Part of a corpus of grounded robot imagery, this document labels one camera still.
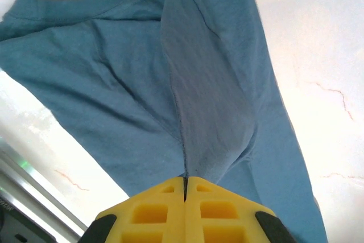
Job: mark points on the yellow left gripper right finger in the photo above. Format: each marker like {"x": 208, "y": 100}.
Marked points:
{"x": 224, "y": 214}

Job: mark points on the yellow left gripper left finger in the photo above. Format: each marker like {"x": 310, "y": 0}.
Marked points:
{"x": 148, "y": 214}

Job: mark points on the blue t-shirt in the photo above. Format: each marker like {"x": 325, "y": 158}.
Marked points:
{"x": 136, "y": 83}

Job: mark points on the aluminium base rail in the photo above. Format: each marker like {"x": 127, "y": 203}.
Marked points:
{"x": 37, "y": 186}

